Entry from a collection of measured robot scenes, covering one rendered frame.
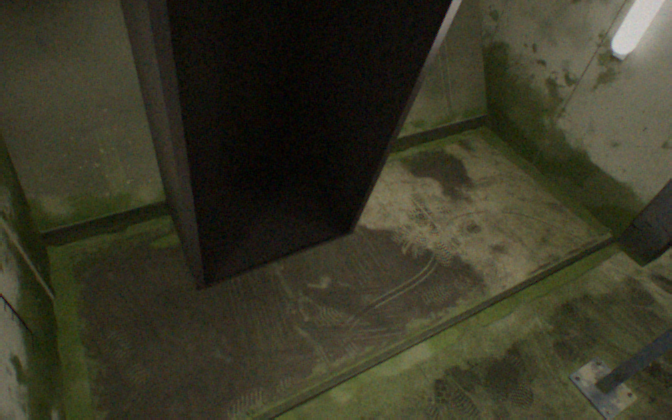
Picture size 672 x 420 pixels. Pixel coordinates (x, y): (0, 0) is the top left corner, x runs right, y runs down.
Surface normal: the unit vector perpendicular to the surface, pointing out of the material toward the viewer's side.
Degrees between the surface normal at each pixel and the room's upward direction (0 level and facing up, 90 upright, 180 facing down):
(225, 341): 0
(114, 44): 57
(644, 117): 90
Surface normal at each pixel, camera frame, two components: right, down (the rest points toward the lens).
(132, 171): 0.45, 0.16
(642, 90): -0.88, 0.27
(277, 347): 0.10, -0.71
